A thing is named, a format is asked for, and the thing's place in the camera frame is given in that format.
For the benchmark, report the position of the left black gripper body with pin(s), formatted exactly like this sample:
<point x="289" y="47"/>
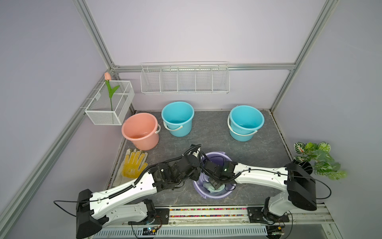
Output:
<point x="194" y="164"/>

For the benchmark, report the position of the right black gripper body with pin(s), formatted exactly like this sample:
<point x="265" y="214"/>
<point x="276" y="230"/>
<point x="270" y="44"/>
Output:
<point x="215" y="181"/>

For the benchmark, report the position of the mint green cloth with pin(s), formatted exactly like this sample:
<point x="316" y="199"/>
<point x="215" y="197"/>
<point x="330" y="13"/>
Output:
<point x="209" y="187"/>

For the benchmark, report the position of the purple bucket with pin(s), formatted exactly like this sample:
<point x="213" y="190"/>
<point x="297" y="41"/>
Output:
<point x="218" y="157"/>

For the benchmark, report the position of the pink plastic bucket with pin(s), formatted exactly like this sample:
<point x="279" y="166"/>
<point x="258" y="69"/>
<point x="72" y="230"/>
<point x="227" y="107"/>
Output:
<point x="142" y="130"/>

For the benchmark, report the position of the teal bucket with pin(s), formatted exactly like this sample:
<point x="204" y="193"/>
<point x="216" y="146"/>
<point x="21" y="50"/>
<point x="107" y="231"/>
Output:
<point x="244" y="121"/>
<point x="177" y="118"/>

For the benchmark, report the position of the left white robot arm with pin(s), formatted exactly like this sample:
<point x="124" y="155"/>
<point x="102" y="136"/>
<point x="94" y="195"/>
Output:
<point x="92" y="209"/>

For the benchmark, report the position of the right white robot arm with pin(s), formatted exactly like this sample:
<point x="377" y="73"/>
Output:
<point x="297" y="187"/>

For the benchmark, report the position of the yellow white work glove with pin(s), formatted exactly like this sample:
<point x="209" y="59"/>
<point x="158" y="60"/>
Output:
<point x="132" y="166"/>

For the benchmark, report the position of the potted green plant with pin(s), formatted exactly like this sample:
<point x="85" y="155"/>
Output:
<point x="315" y="158"/>

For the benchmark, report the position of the pink artificial tulip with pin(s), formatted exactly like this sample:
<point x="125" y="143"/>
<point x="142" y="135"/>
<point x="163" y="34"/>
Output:
<point x="111" y="91"/>

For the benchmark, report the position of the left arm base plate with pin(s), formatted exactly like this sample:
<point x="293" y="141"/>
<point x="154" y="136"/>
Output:
<point x="159" y="217"/>

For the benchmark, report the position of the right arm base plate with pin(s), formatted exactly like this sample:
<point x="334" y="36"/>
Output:
<point x="260" y="215"/>

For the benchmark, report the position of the white vented cable duct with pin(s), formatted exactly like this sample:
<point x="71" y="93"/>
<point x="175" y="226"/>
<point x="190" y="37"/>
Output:
<point x="178" y="232"/>

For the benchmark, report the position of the white wire basket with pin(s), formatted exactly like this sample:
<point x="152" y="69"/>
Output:
<point x="98" y="110"/>

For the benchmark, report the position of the long white wire shelf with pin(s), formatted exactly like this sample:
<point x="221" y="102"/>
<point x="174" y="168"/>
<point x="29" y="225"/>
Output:
<point x="185" y="77"/>

